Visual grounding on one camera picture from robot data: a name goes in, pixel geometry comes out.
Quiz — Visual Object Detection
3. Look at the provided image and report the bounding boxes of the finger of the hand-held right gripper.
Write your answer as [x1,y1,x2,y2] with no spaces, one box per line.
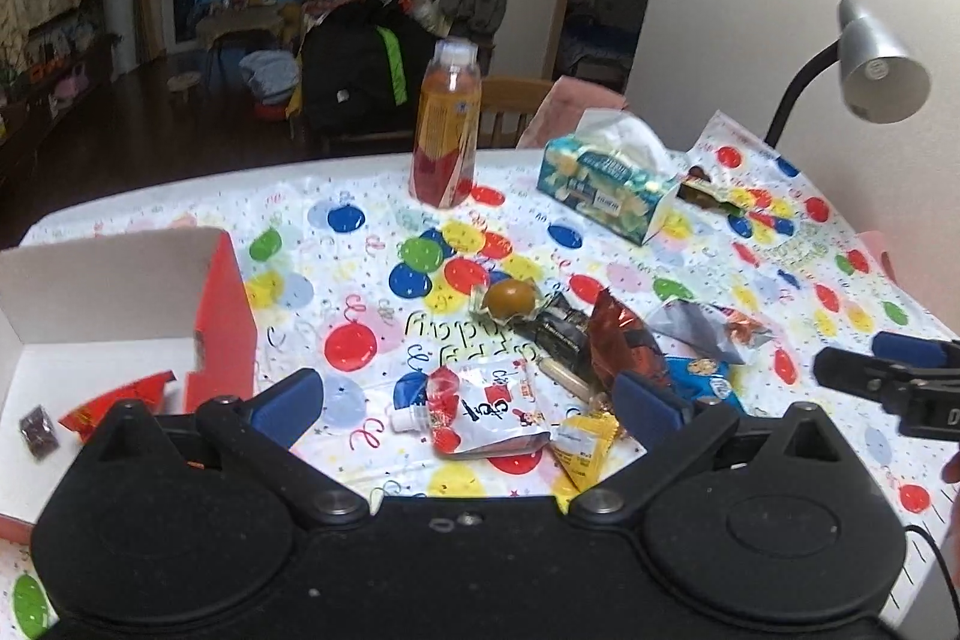
[814,346,912,402]
[872,331,960,371]

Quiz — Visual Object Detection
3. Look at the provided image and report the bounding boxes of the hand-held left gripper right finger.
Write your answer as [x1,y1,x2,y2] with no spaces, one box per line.
[568,370,863,525]

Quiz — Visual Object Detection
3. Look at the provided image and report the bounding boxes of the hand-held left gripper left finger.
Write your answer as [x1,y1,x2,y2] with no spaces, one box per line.
[79,368,372,527]

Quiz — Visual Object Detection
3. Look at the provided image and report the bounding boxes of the blue cookie packet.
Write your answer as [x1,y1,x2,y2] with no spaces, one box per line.
[664,355,737,417]

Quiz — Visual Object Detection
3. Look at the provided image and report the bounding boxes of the orange-brown foil cookie packet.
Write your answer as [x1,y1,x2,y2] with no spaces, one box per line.
[587,286,668,402]

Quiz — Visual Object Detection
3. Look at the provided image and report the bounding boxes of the yellow snack packet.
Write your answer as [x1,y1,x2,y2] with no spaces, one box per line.
[551,411,629,492]

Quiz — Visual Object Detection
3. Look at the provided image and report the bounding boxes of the white and red jelly pouch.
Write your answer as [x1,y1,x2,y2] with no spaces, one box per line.
[390,362,554,459]

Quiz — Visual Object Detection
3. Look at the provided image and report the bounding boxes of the white and red cardboard box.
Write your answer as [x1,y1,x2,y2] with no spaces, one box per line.
[0,226,260,536]

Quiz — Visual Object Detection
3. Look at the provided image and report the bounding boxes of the person's right hand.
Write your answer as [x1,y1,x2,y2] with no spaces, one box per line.
[943,458,960,581]

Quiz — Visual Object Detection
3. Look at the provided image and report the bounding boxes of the beige sausage stick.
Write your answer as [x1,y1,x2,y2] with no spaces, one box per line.
[536,355,610,405]

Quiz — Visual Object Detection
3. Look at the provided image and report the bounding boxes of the silver snack packet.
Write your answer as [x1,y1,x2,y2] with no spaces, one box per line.
[645,299,775,366]

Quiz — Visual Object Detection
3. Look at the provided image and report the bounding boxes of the black snack packet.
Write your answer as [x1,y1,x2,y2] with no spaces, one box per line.
[525,291,595,357]

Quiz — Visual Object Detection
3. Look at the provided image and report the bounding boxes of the balloon print tablecloth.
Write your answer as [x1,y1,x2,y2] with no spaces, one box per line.
[0,111,960,640]

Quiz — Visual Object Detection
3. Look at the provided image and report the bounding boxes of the red snack packet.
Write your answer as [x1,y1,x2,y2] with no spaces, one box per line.
[58,371,178,443]

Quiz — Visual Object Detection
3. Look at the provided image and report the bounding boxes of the brown egg in clear wrap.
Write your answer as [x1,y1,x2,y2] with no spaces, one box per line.
[471,278,542,320]

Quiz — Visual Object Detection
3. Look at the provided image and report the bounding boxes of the small brown chocolate packet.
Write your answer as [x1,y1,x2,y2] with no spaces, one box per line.
[679,164,751,215]

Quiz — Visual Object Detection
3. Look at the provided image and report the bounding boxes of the green tissue box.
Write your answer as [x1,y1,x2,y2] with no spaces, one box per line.
[536,107,680,247]

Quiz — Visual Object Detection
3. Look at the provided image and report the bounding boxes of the small dark purple candy packet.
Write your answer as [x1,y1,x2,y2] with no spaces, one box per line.
[19,406,59,459]

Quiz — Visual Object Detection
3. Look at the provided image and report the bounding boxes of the grey desk lamp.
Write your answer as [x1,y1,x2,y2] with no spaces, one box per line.
[763,0,932,151]

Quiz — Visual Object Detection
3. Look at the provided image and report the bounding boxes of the pink cloth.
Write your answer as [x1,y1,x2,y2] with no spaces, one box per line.
[536,76,628,151]

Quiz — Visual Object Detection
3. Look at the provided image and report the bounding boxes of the orange drink bottle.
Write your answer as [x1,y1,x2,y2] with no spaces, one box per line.
[409,38,483,211]

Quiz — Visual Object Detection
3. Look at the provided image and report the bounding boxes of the pile of blue clothes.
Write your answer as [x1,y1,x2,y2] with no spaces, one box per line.
[240,49,302,109]

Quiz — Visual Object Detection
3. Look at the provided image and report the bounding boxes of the wooden chair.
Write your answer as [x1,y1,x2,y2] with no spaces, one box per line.
[478,77,557,151]

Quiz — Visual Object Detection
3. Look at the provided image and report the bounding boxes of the black jacket with green stripe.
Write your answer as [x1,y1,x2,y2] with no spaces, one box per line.
[300,1,437,136]

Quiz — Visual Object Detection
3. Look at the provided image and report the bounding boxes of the small round table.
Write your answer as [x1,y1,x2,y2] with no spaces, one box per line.
[196,5,287,52]

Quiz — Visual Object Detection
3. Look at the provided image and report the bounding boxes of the dark low cabinet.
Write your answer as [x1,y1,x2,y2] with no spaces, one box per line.
[0,31,122,165]

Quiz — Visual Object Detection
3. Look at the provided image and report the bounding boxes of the black cable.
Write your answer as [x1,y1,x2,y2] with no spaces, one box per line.
[904,524,960,623]

